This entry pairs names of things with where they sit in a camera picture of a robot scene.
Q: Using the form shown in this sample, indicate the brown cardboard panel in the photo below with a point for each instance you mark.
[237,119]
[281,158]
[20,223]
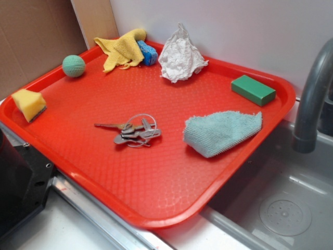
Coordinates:
[37,35]

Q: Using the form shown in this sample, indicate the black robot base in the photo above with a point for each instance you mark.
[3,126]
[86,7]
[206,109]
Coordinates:
[26,176]

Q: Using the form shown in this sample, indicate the bunch of silver keys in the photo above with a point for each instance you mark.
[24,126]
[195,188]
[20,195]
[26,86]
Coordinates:
[138,131]

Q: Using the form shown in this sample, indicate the grey faucet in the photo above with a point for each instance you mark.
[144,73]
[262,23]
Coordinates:
[315,109]

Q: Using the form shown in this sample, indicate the light blue cloth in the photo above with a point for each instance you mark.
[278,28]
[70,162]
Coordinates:
[216,133]

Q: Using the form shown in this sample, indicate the green ball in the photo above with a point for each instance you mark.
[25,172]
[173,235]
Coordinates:
[73,66]

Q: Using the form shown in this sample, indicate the grey sink basin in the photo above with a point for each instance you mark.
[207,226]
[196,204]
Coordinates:
[275,168]

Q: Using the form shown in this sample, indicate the red plastic tray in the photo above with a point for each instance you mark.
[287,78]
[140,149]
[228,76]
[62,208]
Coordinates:
[149,187]

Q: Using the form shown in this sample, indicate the sink drain cover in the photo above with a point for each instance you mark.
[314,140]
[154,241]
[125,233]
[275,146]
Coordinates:
[285,215]

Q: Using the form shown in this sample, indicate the green rectangular block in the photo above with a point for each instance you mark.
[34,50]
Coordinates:
[253,90]

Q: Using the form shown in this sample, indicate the crumpled white paper towel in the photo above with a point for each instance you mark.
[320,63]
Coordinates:
[179,58]

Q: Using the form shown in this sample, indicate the yellow sponge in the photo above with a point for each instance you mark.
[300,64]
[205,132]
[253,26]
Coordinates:
[30,103]

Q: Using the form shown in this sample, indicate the blue sponge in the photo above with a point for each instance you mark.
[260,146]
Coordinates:
[149,53]

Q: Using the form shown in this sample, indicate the yellow cloth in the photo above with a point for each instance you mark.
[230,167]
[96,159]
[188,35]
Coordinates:
[123,51]

